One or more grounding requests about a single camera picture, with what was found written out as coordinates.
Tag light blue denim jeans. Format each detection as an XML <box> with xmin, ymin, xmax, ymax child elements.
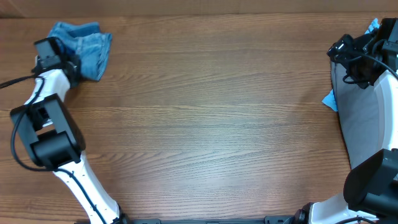
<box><xmin>48</xmin><ymin>22</ymin><xmax>113</xmax><ymax>82</ymax></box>

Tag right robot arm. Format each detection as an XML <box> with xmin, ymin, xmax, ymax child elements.
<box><xmin>284</xmin><ymin>18</ymin><xmax>397</xmax><ymax>223</ymax></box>

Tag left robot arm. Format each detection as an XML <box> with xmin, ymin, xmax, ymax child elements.
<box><xmin>10</xmin><ymin>37</ymin><xmax>130</xmax><ymax>224</ymax></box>

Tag grey shorts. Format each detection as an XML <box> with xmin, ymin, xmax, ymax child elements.
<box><xmin>331</xmin><ymin>62</ymin><xmax>382</xmax><ymax>169</ymax></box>

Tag light blue cloth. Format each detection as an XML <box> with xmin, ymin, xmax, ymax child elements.
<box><xmin>322</xmin><ymin>18</ymin><xmax>380</xmax><ymax>112</ymax></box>

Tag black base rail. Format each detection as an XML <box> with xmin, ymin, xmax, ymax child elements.
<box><xmin>129</xmin><ymin>215</ymin><xmax>294</xmax><ymax>224</ymax></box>

